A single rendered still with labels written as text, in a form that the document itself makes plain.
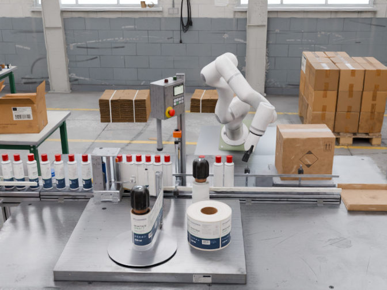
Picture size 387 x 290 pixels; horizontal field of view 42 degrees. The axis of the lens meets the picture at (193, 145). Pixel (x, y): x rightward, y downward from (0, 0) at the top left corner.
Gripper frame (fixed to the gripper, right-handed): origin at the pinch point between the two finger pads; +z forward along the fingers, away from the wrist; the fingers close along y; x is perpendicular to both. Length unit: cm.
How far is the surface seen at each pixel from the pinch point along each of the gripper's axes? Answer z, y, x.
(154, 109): -8, -3, -55
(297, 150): -7.3, -20.5, 30.3
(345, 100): 5, -310, 142
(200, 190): 12.1, 32.1, -20.4
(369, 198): -1, -1, 73
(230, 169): 8.1, 2.5, -5.6
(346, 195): 3, -5, 62
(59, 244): 53, 50, -76
